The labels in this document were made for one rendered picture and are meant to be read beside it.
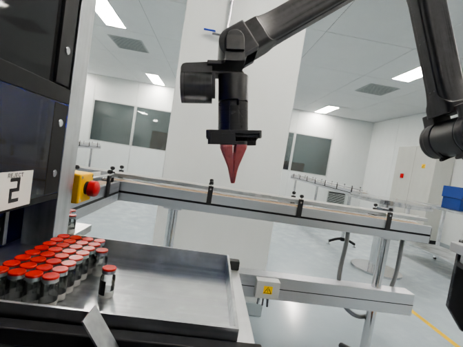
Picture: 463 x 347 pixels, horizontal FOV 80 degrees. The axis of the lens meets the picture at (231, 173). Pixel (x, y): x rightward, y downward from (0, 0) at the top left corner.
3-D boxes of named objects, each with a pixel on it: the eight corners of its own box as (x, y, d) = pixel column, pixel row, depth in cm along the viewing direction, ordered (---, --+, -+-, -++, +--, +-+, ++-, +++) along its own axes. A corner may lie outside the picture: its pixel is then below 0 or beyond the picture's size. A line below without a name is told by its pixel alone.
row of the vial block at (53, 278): (33, 310, 37) (37, 277, 37) (93, 260, 55) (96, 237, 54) (50, 312, 37) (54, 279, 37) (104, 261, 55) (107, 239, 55)
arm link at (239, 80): (250, 66, 50) (246, 75, 55) (211, 65, 49) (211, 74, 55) (250, 105, 50) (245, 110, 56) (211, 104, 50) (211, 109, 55)
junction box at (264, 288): (254, 297, 138) (257, 280, 138) (253, 292, 143) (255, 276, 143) (278, 300, 139) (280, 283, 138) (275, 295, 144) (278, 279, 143)
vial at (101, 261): (89, 276, 48) (93, 250, 48) (95, 271, 50) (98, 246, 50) (102, 278, 48) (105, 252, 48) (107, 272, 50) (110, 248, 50)
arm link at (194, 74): (244, 28, 49) (240, 53, 57) (179, 25, 48) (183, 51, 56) (245, 94, 48) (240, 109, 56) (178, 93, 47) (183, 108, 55)
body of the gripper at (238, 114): (206, 141, 56) (206, 104, 56) (256, 142, 57) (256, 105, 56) (206, 140, 50) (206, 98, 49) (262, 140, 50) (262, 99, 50)
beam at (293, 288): (110, 281, 137) (114, 257, 137) (116, 274, 145) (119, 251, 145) (410, 316, 150) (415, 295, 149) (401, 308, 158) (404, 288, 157)
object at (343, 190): (368, 199, 407) (371, 188, 407) (358, 197, 406) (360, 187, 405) (295, 179, 766) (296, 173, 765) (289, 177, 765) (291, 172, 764)
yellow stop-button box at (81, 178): (46, 200, 65) (49, 169, 65) (63, 195, 72) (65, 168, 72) (78, 204, 66) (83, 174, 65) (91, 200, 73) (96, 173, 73)
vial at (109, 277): (95, 298, 42) (98, 270, 42) (101, 291, 44) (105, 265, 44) (109, 300, 42) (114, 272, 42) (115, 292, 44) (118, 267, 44)
